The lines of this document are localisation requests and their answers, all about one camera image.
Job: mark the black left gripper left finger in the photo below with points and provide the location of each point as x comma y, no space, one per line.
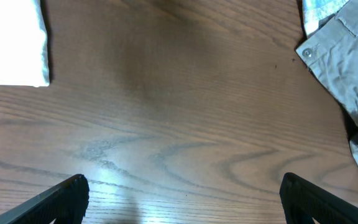
64,203

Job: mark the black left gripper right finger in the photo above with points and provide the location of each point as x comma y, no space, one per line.
304,202

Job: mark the khaki green shorts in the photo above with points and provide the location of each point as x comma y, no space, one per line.
331,52

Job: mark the folded white cloth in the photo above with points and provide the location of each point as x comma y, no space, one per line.
23,44

